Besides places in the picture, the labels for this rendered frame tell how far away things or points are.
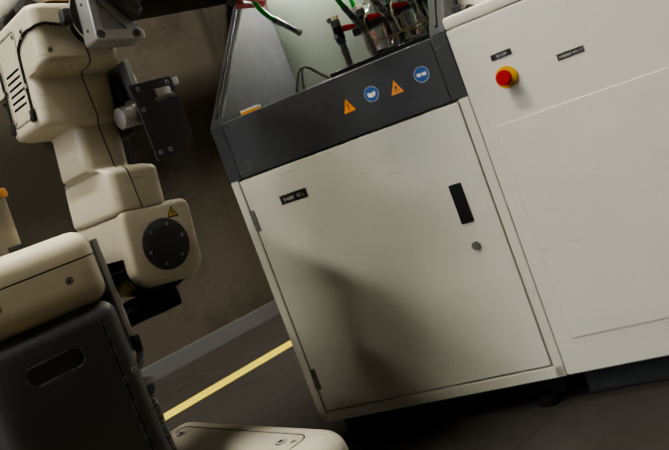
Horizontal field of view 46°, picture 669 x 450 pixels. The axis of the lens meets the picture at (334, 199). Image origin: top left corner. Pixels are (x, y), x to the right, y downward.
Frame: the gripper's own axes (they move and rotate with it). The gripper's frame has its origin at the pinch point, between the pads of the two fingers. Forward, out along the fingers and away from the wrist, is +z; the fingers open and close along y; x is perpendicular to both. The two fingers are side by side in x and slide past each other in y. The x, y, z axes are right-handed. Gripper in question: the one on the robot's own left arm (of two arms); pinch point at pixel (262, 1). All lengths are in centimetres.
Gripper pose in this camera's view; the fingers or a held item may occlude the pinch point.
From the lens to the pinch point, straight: 223.1
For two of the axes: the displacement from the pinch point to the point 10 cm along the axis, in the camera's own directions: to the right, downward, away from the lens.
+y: -2.8, 2.7, 9.2
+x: -2.9, 8.9, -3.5
